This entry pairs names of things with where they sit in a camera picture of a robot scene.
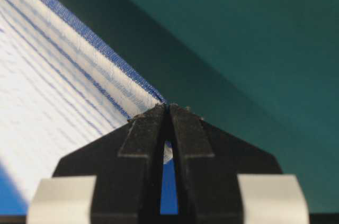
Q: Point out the blue table cloth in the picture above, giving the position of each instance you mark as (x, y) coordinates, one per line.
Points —
(111, 57)

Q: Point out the green backdrop sheet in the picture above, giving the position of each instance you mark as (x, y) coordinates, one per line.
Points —
(265, 71)

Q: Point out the white blue striped towel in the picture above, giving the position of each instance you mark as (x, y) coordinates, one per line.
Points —
(53, 89)

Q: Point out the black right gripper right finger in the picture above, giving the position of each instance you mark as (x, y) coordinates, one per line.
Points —
(223, 179)

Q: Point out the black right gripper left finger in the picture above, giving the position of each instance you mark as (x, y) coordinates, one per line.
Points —
(114, 179)

